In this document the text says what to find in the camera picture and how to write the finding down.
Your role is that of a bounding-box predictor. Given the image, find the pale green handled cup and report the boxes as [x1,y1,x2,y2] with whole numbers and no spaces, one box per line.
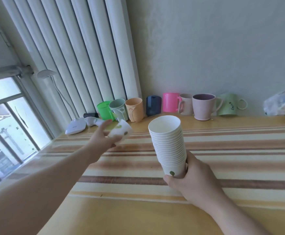
[109,98,129,122]

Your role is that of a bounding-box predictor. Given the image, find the beige pink mug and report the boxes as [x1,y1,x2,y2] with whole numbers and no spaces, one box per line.
[178,93,194,116]

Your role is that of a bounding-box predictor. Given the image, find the striped tablecloth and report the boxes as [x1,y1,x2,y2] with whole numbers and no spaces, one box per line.
[4,125,285,211]

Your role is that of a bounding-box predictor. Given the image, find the window frame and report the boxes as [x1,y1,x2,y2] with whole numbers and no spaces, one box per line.
[0,7,60,194]

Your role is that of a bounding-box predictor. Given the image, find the white desk lamp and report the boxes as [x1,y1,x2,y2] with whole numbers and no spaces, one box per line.
[37,69,86,135]

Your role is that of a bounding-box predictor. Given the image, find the dark blue cup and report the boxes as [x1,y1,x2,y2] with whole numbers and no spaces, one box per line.
[146,95,162,117]

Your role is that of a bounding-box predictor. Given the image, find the single white paper cup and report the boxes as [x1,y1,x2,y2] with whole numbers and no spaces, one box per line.
[107,119,133,145]

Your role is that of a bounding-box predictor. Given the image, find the person's right hand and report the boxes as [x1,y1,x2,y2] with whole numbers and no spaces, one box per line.
[163,151,225,210]

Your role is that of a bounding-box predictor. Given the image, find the person's left forearm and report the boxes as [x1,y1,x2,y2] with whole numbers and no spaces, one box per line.
[0,146,94,235]

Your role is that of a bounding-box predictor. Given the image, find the light green mug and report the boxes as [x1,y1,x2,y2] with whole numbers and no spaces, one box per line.
[217,93,248,117]

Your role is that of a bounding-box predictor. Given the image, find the pink mug purple inside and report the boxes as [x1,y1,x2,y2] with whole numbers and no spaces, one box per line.
[192,94,223,121]

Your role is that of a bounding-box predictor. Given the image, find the white vertical blinds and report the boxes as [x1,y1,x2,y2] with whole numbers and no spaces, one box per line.
[0,0,143,120]

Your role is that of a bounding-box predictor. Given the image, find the orange plastic cup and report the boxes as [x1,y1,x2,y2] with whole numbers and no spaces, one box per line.
[125,97,144,122]

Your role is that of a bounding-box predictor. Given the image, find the bright green plastic cup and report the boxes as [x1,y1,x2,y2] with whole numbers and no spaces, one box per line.
[97,101,116,121]

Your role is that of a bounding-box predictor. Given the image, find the stack of white paper cups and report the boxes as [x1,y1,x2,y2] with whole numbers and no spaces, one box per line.
[148,115,187,179]

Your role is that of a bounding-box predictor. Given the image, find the hot pink plastic cup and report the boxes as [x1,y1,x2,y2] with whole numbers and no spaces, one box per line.
[162,93,182,113]

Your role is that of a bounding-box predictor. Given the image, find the white grey hair dryer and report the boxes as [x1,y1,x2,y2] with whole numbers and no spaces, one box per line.
[85,116,107,127]

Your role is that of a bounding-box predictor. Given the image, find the person's right forearm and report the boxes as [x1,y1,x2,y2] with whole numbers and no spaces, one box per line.
[201,192,271,235]

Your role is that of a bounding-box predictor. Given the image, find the person's left hand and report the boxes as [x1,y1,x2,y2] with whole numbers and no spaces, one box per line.
[86,119,117,164]

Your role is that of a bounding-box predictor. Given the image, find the crumpled plastic bag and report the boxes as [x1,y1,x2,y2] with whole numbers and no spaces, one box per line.
[263,88,285,116]

